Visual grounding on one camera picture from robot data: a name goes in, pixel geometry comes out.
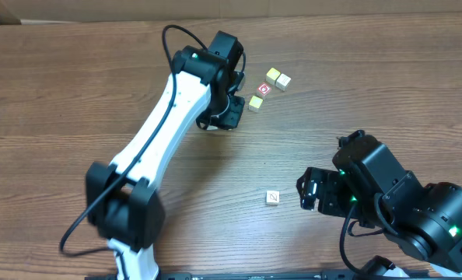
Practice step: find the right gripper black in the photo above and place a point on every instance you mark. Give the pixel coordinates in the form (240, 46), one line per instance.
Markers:
(311, 190)

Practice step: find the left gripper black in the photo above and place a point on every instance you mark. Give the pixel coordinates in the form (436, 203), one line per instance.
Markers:
(233, 110)

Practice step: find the wooden block with circle mark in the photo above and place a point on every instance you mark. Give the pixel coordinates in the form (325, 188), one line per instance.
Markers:
(272, 197)

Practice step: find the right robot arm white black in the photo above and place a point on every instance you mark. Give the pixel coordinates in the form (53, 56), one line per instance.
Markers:
(369, 187)

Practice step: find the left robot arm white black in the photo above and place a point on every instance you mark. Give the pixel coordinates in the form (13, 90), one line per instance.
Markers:
(122, 197)

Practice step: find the yellow block middle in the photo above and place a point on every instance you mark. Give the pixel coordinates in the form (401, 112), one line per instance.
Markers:
(255, 104)

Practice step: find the yellow block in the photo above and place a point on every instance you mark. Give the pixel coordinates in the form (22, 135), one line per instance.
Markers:
(255, 104)
(272, 75)

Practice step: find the red O block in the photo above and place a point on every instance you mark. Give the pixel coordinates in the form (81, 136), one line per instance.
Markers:
(263, 90)

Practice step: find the yellow block top right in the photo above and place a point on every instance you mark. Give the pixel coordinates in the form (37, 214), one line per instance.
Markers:
(272, 75)

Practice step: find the plain wooden block top right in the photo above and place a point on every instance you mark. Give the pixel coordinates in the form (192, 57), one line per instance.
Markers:
(282, 82)

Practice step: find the cardboard box edge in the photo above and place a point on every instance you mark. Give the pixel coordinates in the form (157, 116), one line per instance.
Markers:
(14, 11)

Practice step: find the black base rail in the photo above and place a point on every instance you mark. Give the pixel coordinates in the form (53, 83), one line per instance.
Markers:
(337, 274)

